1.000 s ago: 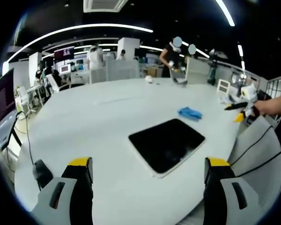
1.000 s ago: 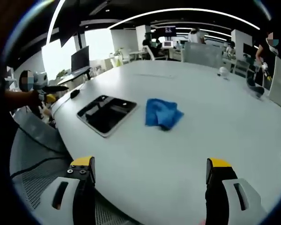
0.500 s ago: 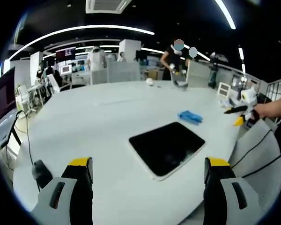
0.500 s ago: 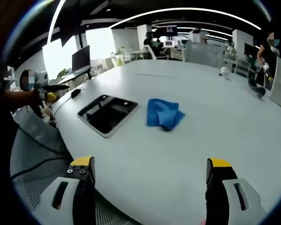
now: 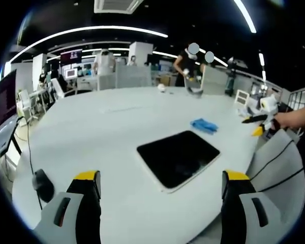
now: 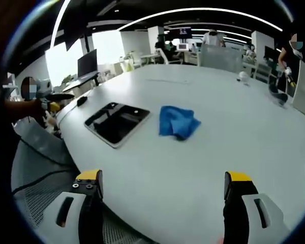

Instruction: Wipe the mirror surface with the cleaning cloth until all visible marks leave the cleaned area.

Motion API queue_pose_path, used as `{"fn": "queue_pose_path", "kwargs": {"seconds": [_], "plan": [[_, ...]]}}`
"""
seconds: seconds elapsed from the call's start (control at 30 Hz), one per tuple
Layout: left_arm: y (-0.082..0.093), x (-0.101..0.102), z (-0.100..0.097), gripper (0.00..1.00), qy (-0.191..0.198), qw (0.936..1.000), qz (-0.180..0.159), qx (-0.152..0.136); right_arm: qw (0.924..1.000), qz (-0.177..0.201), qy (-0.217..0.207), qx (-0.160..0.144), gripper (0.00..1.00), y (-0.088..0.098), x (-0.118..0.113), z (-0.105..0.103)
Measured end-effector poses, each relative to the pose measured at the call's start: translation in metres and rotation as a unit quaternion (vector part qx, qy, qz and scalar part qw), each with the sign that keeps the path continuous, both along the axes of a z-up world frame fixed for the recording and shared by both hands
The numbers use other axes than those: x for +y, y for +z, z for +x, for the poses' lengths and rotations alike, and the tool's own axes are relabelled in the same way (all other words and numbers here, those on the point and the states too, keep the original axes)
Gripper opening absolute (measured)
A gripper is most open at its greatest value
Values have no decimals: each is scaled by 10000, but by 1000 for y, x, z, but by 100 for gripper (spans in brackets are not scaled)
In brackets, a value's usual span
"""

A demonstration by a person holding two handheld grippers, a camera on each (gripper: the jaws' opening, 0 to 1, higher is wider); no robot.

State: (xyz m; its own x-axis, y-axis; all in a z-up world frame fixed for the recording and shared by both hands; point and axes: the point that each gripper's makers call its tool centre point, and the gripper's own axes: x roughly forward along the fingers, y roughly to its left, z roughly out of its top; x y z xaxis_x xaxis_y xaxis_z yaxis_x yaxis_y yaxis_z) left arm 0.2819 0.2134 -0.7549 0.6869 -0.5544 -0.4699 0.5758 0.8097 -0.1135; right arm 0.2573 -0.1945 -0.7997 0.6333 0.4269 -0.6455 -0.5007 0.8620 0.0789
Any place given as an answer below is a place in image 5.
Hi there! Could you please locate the blue cleaning cloth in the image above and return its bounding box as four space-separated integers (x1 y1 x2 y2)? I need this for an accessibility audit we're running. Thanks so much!
190 117 220 136

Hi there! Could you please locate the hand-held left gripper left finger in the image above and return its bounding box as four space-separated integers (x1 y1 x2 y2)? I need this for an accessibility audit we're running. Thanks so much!
33 170 103 244

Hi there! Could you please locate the white office chair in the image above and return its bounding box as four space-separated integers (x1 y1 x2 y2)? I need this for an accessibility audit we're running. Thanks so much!
17 89 40 120

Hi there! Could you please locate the wall screen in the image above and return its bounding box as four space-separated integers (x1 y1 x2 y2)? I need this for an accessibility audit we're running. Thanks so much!
59 50 83 65

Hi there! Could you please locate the black metal stand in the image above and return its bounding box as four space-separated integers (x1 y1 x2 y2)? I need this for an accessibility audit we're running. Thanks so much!
0 117 23 159

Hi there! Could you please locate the dark monitor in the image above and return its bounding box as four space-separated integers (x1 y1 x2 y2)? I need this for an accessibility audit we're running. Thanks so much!
0 69 18 129

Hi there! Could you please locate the grey partition panel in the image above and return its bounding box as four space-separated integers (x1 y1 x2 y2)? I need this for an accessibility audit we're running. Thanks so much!
201 65 230 95
115 62 154 89

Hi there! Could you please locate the black mirror with white frame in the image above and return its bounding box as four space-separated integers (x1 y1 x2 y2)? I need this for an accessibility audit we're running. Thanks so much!
136 130 221 194

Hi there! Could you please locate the ceiling air vent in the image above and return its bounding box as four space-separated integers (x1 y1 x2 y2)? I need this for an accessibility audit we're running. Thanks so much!
94 0 144 14

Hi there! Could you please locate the black computer mouse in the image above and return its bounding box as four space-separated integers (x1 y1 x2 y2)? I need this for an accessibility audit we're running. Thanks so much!
31 168 55 203

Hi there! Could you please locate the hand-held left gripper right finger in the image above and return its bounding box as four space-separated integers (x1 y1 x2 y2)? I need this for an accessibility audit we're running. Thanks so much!
220 169 288 244

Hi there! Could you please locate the black railing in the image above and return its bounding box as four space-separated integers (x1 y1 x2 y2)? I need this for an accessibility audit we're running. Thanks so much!
286 83 305 113

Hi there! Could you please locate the black mouse cable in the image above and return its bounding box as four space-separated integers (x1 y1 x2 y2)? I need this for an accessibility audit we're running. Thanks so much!
16 116 43 210

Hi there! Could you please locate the person's right hand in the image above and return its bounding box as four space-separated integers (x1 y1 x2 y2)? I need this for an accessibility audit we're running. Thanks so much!
274 110 298 130

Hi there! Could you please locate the white chair with grey mesh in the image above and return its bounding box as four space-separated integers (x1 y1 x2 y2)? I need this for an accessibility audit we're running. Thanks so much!
234 89 250 105

